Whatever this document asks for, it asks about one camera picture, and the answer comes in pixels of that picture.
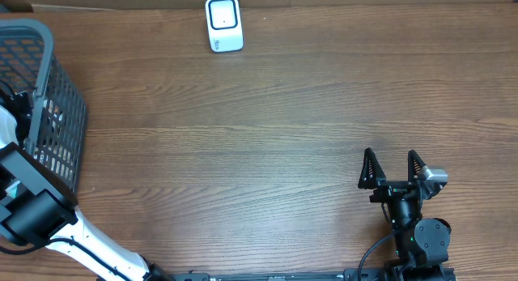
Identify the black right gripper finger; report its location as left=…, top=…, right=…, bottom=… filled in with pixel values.
left=407, top=150, right=426, bottom=181
left=358, top=147, right=386, bottom=189

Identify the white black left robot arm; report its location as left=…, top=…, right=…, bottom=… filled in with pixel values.
left=1, top=88, right=171, bottom=280

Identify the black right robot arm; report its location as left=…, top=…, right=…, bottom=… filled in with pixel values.
left=356, top=148, right=456, bottom=281

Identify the white barcode scanner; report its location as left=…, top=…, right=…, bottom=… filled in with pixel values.
left=205, top=0, right=244, bottom=53

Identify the grey plastic mesh basket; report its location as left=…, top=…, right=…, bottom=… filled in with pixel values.
left=1, top=19, right=87, bottom=191

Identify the black cable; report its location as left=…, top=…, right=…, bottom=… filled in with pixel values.
left=356, top=230, right=400, bottom=281

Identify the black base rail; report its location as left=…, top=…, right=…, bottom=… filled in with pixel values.
left=172, top=268, right=389, bottom=281

